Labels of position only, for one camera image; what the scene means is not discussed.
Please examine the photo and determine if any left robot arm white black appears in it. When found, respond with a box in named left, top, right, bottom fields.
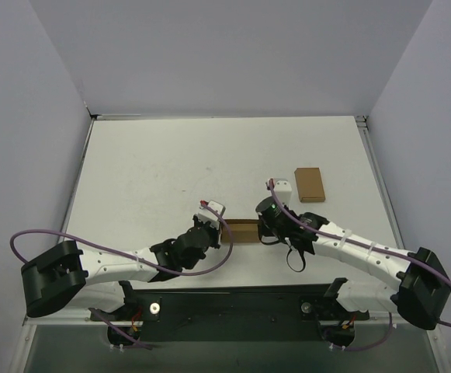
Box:
left=21, top=213, right=222, bottom=320

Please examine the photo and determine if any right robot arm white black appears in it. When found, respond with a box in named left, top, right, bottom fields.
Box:
left=255, top=197, right=451, bottom=330

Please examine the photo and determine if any small folded cardboard box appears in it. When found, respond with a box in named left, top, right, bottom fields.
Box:
left=294, top=168, right=325, bottom=203

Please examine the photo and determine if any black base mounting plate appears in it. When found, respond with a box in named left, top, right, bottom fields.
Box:
left=90, top=278, right=369, bottom=345

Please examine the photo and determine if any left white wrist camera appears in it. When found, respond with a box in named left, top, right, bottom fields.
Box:
left=196, top=200, right=226, bottom=231

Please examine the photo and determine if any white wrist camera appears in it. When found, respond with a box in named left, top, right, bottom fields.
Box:
left=266, top=178, right=293, bottom=207
left=196, top=200, right=226, bottom=231

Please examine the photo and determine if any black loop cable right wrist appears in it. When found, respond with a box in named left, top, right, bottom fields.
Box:
left=286, top=248, right=307, bottom=273

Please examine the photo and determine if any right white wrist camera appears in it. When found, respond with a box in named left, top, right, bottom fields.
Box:
left=266, top=178, right=293, bottom=207

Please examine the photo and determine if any aluminium frame rail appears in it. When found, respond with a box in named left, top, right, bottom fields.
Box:
left=354, top=116, right=404, bottom=249

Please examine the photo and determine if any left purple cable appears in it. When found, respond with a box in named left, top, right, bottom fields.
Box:
left=9, top=201, right=234, bottom=350

